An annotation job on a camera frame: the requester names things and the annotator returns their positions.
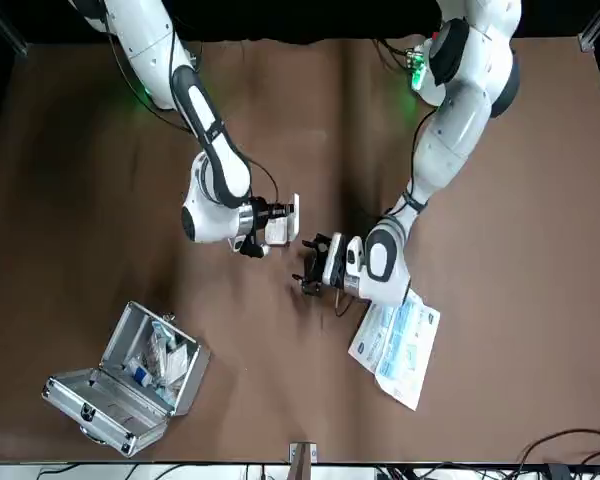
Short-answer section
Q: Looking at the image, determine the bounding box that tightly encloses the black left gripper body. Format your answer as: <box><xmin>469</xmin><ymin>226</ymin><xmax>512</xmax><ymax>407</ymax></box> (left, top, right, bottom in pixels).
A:
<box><xmin>315</xmin><ymin>231</ymin><xmax>349</xmax><ymax>292</ymax></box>

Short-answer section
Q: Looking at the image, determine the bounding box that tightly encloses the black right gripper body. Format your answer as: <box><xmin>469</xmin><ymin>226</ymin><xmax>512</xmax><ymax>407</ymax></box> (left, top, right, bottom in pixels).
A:
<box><xmin>252</xmin><ymin>196</ymin><xmax>282</xmax><ymax>227</ymax></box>

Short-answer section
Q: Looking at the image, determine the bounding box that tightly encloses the small white medicine box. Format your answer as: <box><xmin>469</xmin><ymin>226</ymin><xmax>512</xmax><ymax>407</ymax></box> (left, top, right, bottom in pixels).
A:
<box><xmin>263</xmin><ymin>192</ymin><xmax>302</xmax><ymax>249</ymax></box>

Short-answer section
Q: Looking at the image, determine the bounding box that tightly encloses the blue white medicine packet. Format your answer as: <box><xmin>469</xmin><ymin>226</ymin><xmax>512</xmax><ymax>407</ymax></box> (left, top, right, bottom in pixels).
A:
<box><xmin>129</xmin><ymin>364</ymin><xmax>156</xmax><ymax>389</ymax></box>

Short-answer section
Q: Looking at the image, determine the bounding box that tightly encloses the blue white mask packet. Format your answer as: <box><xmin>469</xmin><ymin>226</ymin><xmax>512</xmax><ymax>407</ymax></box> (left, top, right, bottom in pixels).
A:
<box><xmin>348</xmin><ymin>298</ymin><xmax>417</xmax><ymax>387</ymax></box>
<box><xmin>373</xmin><ymin>292</ymin><xmax>442</xmax><ymax>413</ymax></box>

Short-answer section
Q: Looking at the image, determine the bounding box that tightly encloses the small white carton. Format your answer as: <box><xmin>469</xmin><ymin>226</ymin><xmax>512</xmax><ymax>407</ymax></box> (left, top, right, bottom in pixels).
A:
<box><xmin>165</xmin><ymin>344</ymin><xmax>190</xmax><ymax>386</ymax></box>

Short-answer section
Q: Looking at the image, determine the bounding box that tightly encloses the silver aluminium case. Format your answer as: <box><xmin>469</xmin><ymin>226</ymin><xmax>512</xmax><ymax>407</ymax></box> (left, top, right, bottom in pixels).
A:
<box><xmin>41</xmin><ymin>299</ymin><xmax>212</xmax><ymax>459</ymax></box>

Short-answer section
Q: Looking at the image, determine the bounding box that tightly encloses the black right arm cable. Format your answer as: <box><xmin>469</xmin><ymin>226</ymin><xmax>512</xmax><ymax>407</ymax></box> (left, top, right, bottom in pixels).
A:
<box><xmin>107</xmin><ymin>29</ymin><xmax>282</xmax><ymax>207</ymax></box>

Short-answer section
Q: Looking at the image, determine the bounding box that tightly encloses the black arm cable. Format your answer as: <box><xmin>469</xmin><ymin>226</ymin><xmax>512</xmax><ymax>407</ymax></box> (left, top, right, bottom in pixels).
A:
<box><xmin>107</xmin><ymin>29</ymin><xmax>282</xmax><ymax>207</ymax></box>
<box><xmin>373</xmin><ymin>38</ymin><xmax>439</xmax><ymax>204</ymax></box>

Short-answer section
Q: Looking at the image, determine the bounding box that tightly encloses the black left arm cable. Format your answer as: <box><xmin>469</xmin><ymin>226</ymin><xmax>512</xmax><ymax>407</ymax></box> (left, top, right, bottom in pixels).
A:
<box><xmin>373</xmin><ymin>38</ymin><xmax>439</xmax><ymax>204</ymax></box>

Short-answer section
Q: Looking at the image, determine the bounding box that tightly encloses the aluminium frame post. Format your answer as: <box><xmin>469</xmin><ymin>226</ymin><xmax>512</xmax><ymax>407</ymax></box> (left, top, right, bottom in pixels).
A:
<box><xmin>288</xmin><ymin>441</ymin><xmax>318</xmax><ymax>480</ymax></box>
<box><xmin>577</xmin><ymin>0</ymin><xmax>600</xmax><ymax>51</ymax></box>

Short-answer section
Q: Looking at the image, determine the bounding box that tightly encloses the black desk cable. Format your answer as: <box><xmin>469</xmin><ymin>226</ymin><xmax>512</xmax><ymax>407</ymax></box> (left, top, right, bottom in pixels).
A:
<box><xmin>519</xmin><ymin>427</ymin><xmax>600</xmax><ymax>480</ymax></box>

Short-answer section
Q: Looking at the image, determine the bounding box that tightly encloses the black frame post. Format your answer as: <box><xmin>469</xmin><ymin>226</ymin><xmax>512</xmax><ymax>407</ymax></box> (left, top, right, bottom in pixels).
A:
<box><xmin>0</xmin><ymin>0</ymin><xmax>30</xmax><ymax>60</ymax></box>

